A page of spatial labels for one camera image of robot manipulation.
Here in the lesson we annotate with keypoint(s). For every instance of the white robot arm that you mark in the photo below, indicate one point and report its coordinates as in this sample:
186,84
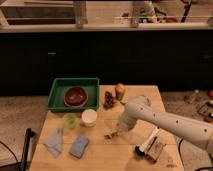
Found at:
196,132

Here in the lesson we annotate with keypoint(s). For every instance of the white plastic cup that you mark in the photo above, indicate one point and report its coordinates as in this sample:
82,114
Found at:
89,117

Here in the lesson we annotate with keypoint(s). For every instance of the small green plastic cup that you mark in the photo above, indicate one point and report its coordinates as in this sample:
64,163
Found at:
69,120

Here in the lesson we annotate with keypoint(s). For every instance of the orange green mango toy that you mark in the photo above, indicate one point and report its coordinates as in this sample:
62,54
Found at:
119,91

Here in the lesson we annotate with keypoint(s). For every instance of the brown grape bunch toy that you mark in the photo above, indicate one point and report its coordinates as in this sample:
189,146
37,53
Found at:
109,101

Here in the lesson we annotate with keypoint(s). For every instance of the dark red bowl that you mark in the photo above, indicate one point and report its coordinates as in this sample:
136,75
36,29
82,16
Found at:
76,97

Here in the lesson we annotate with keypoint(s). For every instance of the green plastic tray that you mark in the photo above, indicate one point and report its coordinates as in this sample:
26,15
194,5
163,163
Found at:
60,86

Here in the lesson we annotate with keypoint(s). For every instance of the blue sponge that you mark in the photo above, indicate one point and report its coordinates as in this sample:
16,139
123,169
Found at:
78,147

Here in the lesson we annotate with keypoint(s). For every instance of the black white brush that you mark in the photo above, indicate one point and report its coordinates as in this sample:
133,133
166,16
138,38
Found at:
140,149

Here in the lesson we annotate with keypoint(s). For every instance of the light blue cloth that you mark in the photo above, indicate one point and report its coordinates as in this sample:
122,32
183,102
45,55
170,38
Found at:
54,142

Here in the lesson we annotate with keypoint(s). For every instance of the small brown box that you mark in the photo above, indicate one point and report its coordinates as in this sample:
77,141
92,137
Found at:
155,149

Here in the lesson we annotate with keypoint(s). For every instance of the black chair frame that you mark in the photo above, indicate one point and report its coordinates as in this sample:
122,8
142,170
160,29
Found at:
22,165

